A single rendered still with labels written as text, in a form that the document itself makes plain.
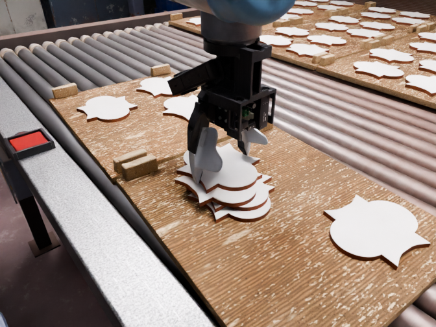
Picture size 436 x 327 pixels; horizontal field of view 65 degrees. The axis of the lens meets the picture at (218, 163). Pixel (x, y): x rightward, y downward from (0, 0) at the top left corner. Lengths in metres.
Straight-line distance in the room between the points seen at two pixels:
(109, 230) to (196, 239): 0.14
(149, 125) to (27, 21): 4.63
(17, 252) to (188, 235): 1.54
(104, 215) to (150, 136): 0.22
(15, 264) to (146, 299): 1.49
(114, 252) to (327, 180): 0.35
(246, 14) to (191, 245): 0.32
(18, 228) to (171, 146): 1.51
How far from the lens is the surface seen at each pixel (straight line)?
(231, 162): 0.56
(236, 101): 0.43
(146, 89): 0.92
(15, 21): 5.29
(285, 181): 0.58
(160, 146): 0.67
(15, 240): 2.03
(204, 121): 0.48
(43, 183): 0.68
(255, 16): 0.24
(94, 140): 0.73
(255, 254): 0.46
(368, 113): 0.91
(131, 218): 0.56
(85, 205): 0.60
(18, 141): 0.80
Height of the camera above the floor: 1.28
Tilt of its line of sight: 34 degrees down
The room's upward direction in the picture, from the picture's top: straight up
